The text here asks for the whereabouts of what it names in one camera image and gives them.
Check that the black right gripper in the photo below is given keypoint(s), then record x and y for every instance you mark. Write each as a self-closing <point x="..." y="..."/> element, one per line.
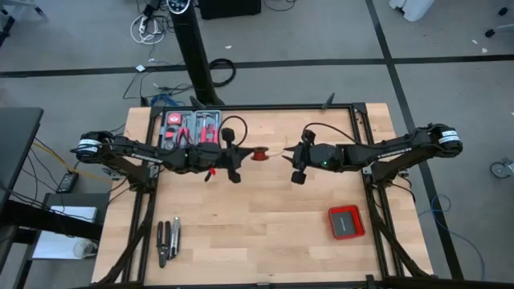
<point x="303" y="157"/>

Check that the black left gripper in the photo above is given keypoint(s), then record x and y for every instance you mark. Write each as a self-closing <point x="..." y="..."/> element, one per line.
<point x="229" y="157"/>

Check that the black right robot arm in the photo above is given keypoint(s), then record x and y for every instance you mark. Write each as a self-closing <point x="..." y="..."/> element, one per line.
<point x="381" y="149"/>

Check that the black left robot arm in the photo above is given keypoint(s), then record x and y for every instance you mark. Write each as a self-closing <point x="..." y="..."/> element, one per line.
<point x="128" y="149"/>

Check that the grey tool kit case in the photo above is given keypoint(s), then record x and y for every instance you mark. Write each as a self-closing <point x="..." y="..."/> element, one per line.
<point x="192" y="118"/>

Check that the small red box cutter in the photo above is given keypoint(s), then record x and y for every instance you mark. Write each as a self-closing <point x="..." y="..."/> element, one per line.
<point x="170" y="133"/>

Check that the red tape measure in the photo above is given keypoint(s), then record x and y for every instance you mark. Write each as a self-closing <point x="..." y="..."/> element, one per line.
<point x="175" y="119"/>

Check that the dark grey rectangular block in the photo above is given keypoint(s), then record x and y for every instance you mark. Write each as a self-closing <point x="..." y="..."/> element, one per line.
<point x="344" y="223"/>

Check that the red square tray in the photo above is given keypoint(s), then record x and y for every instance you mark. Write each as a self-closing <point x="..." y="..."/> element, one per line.
<point x="350" y="236"/>

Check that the black tower fan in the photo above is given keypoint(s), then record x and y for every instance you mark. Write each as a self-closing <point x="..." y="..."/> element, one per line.
<point x="192" y="48"/>

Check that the black floor box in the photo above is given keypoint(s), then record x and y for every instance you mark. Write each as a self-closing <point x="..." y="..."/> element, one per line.
<point x="229" y="8"/>

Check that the white power strip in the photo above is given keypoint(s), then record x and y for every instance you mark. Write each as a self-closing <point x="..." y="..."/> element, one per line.
<point x="142" y="25"/>

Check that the black power adapter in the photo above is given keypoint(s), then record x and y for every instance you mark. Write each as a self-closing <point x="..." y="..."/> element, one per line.
<point x="67" y="182"/>

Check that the clear plastic cup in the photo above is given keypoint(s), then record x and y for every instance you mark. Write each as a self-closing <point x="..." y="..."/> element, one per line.
<point x="85" y="249"/>

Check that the grey caster wheel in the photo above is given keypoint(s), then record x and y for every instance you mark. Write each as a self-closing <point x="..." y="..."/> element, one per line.
<point x="500" y="169"/>

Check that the black desk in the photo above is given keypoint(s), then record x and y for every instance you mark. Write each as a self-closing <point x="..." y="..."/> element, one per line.
<point x="18" y="136"/>

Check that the office chair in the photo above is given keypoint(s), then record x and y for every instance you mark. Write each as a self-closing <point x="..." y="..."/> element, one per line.
<point x="507" y="28"/>

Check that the black angled bracket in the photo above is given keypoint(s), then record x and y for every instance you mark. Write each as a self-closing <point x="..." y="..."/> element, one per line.
<point x="198" y="103"/>
<point x="328" y="102"/>

